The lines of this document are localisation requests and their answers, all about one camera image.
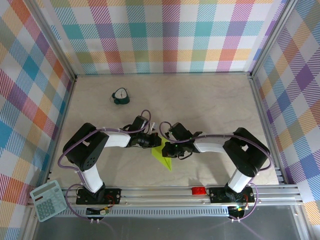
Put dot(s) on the yellow-green paper sheet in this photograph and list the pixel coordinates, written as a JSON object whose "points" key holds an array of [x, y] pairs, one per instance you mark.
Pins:
{"points": [[158, 153]]}

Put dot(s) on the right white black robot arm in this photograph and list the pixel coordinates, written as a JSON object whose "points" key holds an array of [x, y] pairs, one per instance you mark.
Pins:
{"points": [[246, 152]]}

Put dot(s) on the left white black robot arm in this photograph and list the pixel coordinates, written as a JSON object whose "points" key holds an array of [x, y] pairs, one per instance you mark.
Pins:
{"points": [[85, 147]]}

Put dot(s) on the red plastic stopper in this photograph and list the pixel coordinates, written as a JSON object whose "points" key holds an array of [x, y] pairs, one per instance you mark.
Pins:
{"points": [[198, 190]]}

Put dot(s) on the teal alarm clock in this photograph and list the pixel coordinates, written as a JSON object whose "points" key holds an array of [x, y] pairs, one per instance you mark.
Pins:
{"points": [[121, 98]]}

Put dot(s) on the light blue calculator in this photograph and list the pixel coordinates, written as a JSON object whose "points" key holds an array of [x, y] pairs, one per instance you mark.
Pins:
{"points": [[47, 205]]}

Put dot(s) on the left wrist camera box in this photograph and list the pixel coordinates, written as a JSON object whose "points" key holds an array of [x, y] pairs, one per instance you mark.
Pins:
{"points": [[138, 124]]}

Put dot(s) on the wide aluminium mounting rail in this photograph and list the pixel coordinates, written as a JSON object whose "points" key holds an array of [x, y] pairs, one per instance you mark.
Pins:
{"points": [[162, 197]]}

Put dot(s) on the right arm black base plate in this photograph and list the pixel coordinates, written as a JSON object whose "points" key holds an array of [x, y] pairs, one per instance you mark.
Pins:
{"points": [[216, 195]]}

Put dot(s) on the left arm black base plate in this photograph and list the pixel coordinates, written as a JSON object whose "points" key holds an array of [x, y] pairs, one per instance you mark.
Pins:
{"points": [[113, 195]]}

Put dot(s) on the thin aluminium rear rail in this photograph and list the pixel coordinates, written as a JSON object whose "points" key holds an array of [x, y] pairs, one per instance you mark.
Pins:
{"points": [[162, 74]]}

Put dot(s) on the aluminium side rail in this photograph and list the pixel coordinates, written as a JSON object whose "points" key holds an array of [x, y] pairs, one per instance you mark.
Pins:
{"points": [[65, 110], [265, 125]]}

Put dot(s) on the aluminium upright post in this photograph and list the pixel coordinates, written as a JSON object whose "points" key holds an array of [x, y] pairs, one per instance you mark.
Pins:
{"points": [[54, 37], [272, 37]]}

